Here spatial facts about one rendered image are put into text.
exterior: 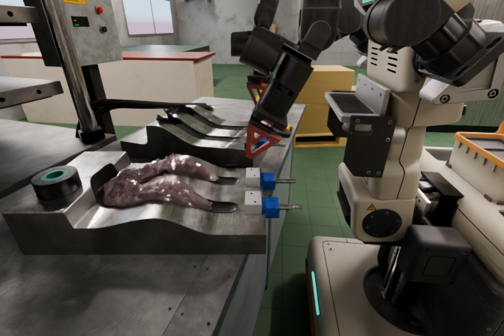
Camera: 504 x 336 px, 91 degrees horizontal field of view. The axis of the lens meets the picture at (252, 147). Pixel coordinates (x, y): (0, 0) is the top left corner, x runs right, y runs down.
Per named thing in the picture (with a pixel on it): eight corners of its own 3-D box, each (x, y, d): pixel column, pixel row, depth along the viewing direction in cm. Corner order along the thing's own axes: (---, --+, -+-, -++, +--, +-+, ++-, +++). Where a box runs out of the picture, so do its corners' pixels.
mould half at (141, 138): (271, 143, 101) (272, 112, 95) (253, 176, 79) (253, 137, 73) (165, 130, 114) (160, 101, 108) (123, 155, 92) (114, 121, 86)
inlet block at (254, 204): (299, 209, 60) (301, 190, 58) (304, 223, 56) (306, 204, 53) (245, 209, 60) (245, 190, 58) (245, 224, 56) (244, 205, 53)
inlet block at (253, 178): (292, 184, 70) (294, 167, 68) (295, 194, 65) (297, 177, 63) (246, 184, 70) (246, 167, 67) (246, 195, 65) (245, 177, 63)
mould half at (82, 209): (261, 184, 75) (262, 151, 70) (265, 254, 51) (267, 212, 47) (94, 184, 75) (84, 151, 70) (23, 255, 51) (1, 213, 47)
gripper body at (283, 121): (250, 118, 45) (270, 82, 42) (256, 103, 54) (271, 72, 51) (283, 135, 45) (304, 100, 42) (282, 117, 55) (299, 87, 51)
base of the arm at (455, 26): (518, 39, 35) (462, 37, 45) (482, -1, 33) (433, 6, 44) (460, 88, 38) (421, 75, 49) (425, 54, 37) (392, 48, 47)
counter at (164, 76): (71, 105, 438) (53, 50, 400) (219, 110, 412) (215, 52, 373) (26, 121, 362) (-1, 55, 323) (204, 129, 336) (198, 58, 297)
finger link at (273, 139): (231, 155, 48) (253, 113, 44) (237, 140, 54) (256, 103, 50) (262, 170, 48) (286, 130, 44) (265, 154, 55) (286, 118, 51)
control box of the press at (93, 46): (160, 217, 178) (109, -32, 115) (130, 250, 152) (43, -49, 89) (134, 211, 184) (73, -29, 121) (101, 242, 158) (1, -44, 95)
